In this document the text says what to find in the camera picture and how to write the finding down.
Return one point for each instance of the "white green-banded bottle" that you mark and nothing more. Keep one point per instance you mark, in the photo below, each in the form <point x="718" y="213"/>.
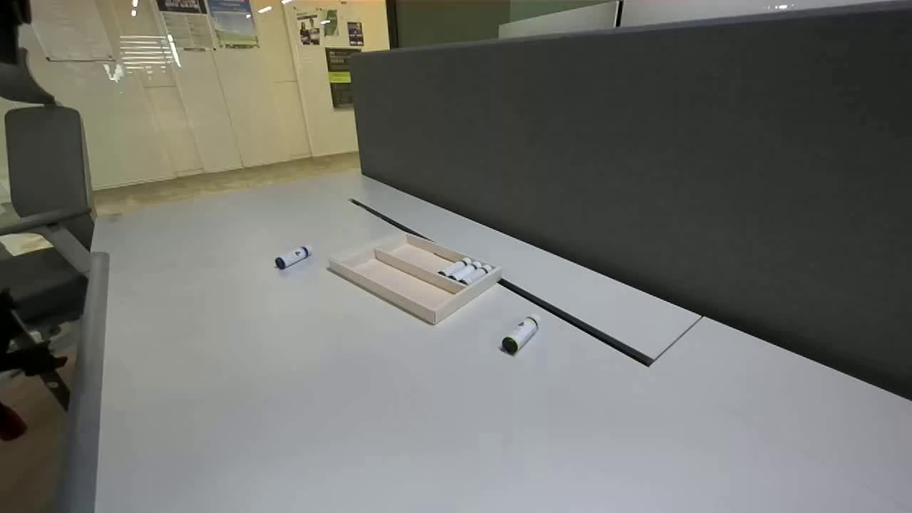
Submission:
<point x="452" y="272"/>
<point x="476" y="274"/>
<point x="465" y="274"/>

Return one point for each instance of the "light wooden divided tray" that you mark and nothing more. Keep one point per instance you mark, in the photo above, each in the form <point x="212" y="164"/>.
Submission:
<point x="406" y="272"/>

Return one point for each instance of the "white bottle green cap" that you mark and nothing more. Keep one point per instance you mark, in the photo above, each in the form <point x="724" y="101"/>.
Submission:
<point x="520" y="335"/>

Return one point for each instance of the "white bottle blue cap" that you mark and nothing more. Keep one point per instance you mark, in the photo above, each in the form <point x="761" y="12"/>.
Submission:
<point x="292" y="258"/>

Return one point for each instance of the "grey fabric desk partition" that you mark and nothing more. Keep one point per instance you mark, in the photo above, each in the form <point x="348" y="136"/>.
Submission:
<point x="755" y="168"/>

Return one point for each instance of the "grey office chair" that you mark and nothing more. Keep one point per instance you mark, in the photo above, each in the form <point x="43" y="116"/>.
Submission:
<point x="50" y="188"/>

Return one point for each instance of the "wall posters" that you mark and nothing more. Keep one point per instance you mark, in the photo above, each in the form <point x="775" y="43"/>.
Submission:
<point x="231" y="23"/>

